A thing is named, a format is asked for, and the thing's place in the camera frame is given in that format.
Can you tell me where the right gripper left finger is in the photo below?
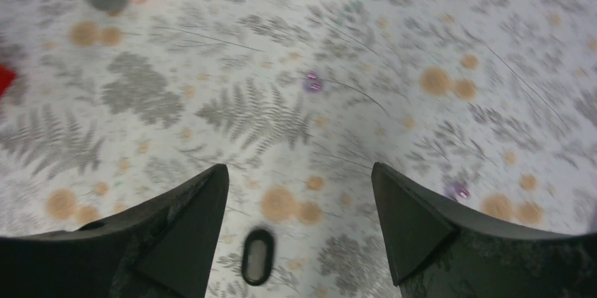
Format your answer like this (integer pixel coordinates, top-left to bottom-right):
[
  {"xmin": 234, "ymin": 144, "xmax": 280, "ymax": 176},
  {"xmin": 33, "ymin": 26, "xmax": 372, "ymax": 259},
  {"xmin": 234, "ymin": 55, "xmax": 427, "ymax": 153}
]
[{"xmin": 1, "ymin": 164, "xmax": 230, "ymax": 297}]

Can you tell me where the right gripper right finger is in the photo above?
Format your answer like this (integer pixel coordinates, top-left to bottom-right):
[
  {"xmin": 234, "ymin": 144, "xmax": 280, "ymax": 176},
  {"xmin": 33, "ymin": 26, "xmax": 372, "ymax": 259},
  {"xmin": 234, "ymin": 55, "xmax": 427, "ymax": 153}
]
[{"xmin": 371, "ymin": 162, "xmax": 596, "ymax": 298}]

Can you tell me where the purple earbud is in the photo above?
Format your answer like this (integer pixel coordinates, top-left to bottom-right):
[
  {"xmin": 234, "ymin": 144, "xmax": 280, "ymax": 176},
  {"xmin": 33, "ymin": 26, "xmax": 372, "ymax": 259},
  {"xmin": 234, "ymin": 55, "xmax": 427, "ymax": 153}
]
[
  {"xmin": 444, "ymin": 182, "xmax": 470, "ymax": 201},
  {"xmin": 303, "ymin": 70, "xmax": 322, "ymax": 92}
]

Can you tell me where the black earbud charging case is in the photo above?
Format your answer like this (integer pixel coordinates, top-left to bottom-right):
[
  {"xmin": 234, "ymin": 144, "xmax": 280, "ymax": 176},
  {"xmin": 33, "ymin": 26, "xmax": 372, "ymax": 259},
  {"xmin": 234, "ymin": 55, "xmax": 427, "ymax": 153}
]
[{"xmin": 241, "ymin": 228, "xmax": 276, "ymax": 286}]

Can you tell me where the floral patterned mat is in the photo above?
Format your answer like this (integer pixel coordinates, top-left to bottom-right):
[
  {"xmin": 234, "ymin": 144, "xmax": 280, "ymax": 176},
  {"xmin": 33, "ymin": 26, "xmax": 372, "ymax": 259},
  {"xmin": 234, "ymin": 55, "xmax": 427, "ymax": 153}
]
[{"xmin": 1, "ymin": 0, "xmax": 596, "ymax": 297}]

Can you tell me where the red lego brick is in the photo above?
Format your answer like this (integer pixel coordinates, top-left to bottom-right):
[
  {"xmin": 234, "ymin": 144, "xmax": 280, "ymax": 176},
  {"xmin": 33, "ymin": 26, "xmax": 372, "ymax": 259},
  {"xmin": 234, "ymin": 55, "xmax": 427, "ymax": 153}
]
[{"xmin": 0, "ymin": 65, "xmax": 17, "ymax": 97}]

